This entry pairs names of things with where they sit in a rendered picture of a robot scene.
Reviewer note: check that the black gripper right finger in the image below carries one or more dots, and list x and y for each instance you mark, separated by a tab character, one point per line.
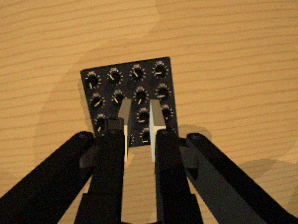
229	193

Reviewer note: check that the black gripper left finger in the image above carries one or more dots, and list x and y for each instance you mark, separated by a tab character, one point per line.
44	195

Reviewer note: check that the black knob box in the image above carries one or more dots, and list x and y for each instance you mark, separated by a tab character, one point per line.
152	86

